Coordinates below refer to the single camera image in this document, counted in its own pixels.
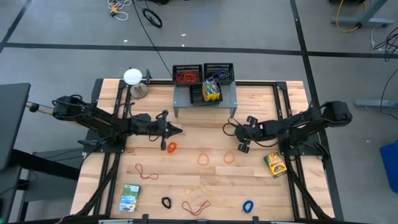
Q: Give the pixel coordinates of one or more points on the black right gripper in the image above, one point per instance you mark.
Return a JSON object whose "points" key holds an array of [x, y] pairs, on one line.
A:
{"points": [[247, 133]]}

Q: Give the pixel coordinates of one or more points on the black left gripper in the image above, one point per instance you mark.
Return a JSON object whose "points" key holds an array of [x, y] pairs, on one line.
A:
{"points": [[158, 129]]}

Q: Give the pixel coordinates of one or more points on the orange coil wristband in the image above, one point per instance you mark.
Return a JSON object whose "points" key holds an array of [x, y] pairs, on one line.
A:
{"points": [[169, 148]]}

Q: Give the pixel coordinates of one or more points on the yellow crayon box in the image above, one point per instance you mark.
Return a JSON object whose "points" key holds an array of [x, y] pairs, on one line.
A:
{"points": [[275, 165], [206, 92]]}

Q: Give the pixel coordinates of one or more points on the green cardboard box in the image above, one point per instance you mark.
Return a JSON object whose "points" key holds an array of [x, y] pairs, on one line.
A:
{"points": [[129, 197], [216, 88]]}

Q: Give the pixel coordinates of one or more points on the orange rubber band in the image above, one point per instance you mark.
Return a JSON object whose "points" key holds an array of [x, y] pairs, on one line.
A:
{"points": [[198, 159], [188, 77], [224, 157]]}

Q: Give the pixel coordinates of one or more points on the purple coil wristband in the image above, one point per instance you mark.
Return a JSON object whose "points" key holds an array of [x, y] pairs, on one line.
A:
{"points": [[224, 74], [213, 76]]}

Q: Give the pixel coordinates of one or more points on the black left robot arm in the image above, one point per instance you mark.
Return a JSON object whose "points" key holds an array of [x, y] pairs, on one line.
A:
{"points": [[102, 121]]}

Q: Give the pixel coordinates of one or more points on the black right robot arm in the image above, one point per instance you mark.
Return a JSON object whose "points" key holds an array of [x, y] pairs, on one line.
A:
{"points": [[295, 124]]}

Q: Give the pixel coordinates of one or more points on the black side desk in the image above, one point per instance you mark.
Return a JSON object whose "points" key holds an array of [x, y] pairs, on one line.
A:
{"points": [[12, 118]]}

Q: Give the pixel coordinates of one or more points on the grey perforated metal shelf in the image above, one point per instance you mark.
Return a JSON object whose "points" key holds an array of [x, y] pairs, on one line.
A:
{"points": [[182, 99]]}

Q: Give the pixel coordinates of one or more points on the black mesh basket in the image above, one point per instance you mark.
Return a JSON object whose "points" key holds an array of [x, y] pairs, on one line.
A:
{"points": [[178, 68], [196, 96], [207, 67]]}

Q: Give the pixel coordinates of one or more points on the white mushroom lamp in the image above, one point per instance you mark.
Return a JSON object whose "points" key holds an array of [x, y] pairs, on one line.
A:
{"points": [[133, 76]]}

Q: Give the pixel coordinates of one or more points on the black coil wristband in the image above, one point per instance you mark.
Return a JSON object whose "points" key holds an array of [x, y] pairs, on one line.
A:
{"points": [[163, 201]]}

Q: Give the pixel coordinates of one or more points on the blue coil wristband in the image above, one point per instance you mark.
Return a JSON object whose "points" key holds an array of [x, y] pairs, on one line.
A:
{"points": [[244, 207]]}

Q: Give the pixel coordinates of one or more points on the grey floor bar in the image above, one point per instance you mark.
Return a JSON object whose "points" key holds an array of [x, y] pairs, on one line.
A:
{"points": [[379, 104]]}

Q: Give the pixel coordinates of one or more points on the blue bin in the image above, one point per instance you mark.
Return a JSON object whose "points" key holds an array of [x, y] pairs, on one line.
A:
{"points": [[391, 165]]}

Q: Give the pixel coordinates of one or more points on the grey desk leg frame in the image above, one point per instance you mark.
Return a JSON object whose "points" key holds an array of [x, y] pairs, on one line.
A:
{"points": [[376, 22]]}

